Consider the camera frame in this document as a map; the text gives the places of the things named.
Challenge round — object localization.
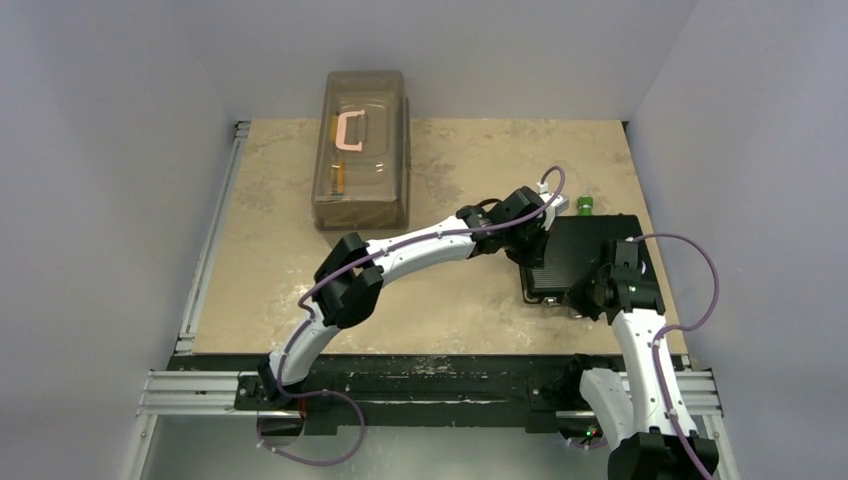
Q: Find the pink box handle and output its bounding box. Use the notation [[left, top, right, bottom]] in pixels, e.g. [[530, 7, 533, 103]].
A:
[[334, 109, 367, 153]]

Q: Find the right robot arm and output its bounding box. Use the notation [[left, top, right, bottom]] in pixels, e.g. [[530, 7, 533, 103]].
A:
[[561, 238, 720, 479]]

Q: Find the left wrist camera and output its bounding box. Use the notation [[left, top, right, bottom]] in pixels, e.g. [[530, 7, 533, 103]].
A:
[[536, 182, 570, 217]]

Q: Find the green chip stack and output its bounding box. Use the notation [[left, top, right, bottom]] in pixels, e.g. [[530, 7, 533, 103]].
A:
[[577, 196, 594, 216]]

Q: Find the translucent brown storage box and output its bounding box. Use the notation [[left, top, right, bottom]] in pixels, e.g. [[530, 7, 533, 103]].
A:
[[311, 70, 411, 231]]

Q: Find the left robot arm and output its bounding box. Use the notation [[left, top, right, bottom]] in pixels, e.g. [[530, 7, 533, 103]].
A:
[[258, 182, 569, 409]]

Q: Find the black poker case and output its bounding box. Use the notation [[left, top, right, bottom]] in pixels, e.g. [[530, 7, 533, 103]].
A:
[[519, 214, 666, 317]]

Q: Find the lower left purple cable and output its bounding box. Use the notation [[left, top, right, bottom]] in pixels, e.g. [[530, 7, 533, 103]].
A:
[[256, 387, 367, 466]]

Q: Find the black metal table frame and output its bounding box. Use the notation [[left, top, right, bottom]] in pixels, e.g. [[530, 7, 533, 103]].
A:
[[165, 354, 690, 439]]

